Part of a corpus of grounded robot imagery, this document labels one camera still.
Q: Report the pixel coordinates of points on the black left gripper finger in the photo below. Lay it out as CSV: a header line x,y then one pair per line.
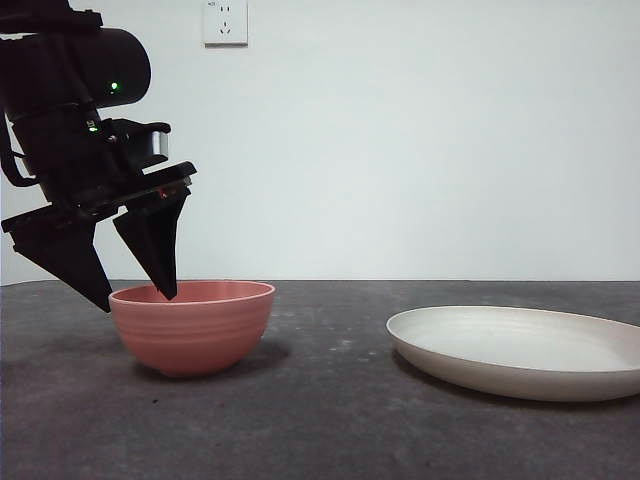
x,y
65,255
155,245

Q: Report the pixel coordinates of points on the red ribbed bowl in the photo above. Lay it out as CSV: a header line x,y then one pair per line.
x,y
200,335

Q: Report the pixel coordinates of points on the white round plate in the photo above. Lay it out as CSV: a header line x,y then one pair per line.
x,y
510,345

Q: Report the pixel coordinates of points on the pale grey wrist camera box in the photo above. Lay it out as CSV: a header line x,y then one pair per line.
x,y
161,142

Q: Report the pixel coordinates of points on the white wall socket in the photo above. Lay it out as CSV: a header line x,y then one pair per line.
x,y
226,25

